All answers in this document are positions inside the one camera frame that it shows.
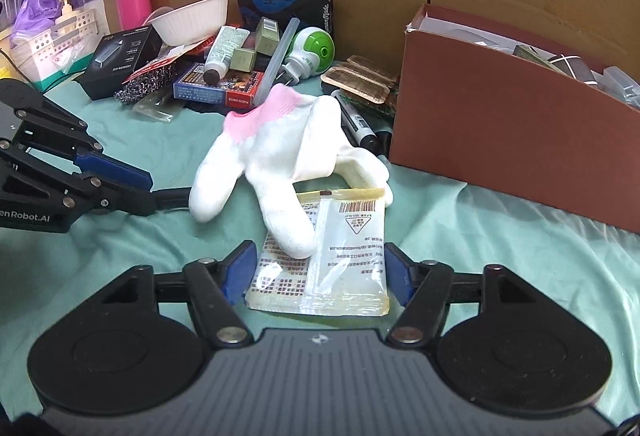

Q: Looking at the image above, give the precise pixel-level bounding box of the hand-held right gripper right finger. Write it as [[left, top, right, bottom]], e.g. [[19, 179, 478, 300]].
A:
[[384, 242, 543, 348]]

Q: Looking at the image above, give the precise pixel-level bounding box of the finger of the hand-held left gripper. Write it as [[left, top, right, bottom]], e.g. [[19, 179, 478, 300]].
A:
[[0, 78, 153, 191], [0, 148, 157, 218]]

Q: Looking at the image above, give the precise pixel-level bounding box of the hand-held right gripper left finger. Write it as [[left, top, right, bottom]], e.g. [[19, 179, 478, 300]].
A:
[[97, 240, 258, 348]]

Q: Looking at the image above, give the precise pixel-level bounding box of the clear yellow-edged component packet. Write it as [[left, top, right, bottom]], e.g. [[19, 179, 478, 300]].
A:
[[244, 187, 392, 318]]

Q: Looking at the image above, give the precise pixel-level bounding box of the white knit glove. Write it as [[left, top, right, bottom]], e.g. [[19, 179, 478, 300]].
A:
[[189, 83, 393, 260]]

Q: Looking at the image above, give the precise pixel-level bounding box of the brown storage box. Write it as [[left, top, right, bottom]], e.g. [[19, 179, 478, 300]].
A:
[[389, 3, 640, 234]]

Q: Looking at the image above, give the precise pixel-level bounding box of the clear plastic tube case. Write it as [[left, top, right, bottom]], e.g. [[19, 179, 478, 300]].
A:
[[252, 17, 300, 109]]

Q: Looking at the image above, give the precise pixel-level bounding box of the small clear plastic packet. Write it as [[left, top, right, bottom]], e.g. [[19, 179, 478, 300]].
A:
[[132, 91, 176, 123]]

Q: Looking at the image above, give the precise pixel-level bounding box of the steel wool scrubber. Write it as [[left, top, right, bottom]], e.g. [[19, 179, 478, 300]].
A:
[[113, 61, 179, 106]]

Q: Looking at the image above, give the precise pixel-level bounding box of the teal table cloth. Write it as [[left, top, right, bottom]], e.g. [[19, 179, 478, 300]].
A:
[[0, 61, 640, 422]]

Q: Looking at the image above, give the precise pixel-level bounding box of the black product box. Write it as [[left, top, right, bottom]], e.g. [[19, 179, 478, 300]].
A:
[[80, 26, 164, 101]]

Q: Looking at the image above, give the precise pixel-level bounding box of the red white memory card package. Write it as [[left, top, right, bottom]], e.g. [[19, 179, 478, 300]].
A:
[[124, 42, 203, 82]]

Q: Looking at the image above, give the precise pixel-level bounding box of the blue playing card box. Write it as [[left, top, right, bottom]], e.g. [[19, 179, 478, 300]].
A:
[[172, 62, 266, 112]]

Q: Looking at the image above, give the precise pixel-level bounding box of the white plastic basket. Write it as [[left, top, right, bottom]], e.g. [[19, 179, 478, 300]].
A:
[[10, 8, 108, 82]]

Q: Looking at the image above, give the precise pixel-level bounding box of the cream pump bottle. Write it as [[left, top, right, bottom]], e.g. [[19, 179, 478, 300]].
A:
[[55, 0, 78, 32]]

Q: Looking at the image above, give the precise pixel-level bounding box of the white tube black cap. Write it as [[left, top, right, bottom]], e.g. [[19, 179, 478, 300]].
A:
[[202, 26, 251, 84]]

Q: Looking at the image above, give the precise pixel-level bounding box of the white ribbed bowl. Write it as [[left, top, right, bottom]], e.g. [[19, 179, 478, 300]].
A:
[[148, 0, 232, 47]]

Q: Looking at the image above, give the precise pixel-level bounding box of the small green box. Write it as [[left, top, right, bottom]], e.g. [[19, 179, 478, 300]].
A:
[[229, 47, 258, 73], [254, 16, 281, 57]]

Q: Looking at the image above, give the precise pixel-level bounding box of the green white plug-in device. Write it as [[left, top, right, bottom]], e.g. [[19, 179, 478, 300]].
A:
[[282, 26, 337, 84]]

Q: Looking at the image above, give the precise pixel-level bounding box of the black tin case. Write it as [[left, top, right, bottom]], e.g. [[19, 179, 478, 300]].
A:
[[236, 0, 335, 39]]

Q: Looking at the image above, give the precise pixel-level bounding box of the green packet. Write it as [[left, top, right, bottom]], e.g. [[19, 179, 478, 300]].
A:
[[514, 44, 552, 65]]

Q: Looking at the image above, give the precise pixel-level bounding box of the black checkered item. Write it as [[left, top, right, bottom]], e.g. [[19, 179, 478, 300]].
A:
[[547, 53, 598, 84]]

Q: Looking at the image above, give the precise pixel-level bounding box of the clear plastic item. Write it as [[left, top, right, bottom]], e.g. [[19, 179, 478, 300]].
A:
[[602, 65, 640, 109]]

